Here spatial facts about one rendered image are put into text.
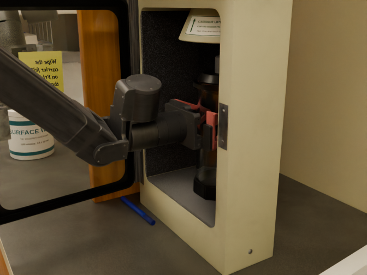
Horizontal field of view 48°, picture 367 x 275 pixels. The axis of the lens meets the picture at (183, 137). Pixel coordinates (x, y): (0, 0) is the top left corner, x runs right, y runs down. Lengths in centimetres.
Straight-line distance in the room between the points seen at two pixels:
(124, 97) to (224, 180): 20
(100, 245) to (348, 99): 62
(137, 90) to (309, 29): 55
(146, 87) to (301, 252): 42
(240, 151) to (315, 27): 50
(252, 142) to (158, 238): 29
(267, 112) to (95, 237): 42
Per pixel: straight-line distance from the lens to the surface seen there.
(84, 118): 61
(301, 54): 108
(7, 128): 76
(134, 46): 86
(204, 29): 69
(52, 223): 91
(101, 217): 91
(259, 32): 62
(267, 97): 65
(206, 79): 74
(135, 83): 64
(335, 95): 102
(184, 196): 81
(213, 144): 70
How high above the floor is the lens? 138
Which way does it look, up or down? 18 degrees down
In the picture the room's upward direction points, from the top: straight up
